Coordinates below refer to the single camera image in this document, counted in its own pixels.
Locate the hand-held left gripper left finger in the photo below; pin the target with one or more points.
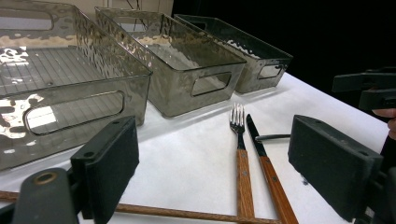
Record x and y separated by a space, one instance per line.
106 168

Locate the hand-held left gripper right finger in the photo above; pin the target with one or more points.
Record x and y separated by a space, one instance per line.
333 168

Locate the smoky clear plastic bin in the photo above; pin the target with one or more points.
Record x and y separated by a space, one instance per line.
174 90
77 90
249 74

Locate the brown wooden chopstick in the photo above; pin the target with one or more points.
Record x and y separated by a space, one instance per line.
186 214

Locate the white table cover sheet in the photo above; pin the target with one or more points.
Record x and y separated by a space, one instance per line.
193 161

